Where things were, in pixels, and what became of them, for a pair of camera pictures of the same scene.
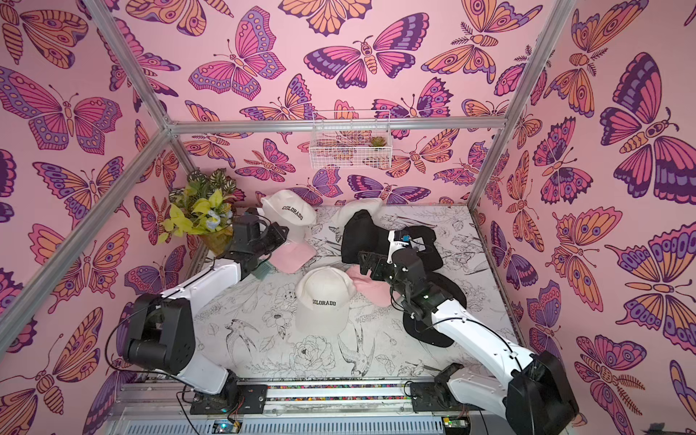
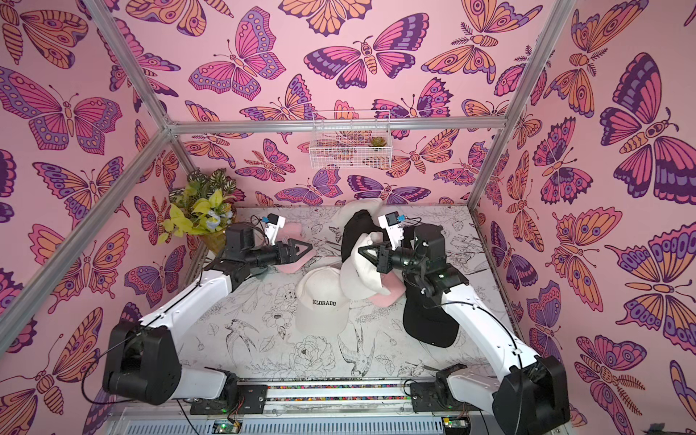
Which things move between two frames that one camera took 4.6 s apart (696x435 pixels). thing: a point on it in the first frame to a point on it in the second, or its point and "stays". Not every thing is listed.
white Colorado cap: x=323 y=296 stays
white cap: x=343 y=211 stays
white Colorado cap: x=288 y=208 to x=360 y=276
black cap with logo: x=361 y=234 stays
